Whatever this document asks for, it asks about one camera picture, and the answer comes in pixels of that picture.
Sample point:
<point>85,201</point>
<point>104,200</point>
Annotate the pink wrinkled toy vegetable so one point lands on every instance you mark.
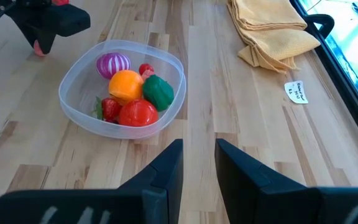
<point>37,49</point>

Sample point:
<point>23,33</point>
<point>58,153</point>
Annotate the yellow folded cloth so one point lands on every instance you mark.
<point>269,31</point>

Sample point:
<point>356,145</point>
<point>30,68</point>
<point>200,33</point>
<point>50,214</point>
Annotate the small pink round toy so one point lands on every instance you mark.
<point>148,76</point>

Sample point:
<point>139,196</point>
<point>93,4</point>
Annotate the black aluminium table frame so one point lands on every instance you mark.
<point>348,93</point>

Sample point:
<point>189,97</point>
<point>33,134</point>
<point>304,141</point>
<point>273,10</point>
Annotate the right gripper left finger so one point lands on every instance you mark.
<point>166,174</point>

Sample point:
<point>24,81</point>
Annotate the red toy tomato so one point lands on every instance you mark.
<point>138,112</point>

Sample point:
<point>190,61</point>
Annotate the purple striped toy onion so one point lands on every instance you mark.
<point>112,63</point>

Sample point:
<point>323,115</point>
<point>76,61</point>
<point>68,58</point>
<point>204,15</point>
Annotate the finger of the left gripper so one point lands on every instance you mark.
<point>48,40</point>
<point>30,34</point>

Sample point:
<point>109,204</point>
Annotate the large red oval toy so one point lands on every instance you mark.
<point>60,2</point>

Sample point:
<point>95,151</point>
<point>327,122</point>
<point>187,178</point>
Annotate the clear plastic tupperware container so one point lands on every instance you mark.
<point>76,93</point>

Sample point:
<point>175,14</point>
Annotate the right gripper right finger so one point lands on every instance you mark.
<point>238,174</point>

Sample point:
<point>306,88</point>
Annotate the white handwritten paper note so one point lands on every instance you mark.
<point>296,92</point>

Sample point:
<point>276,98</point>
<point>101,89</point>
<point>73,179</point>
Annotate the orange toy fruit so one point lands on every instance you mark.
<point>125,85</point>

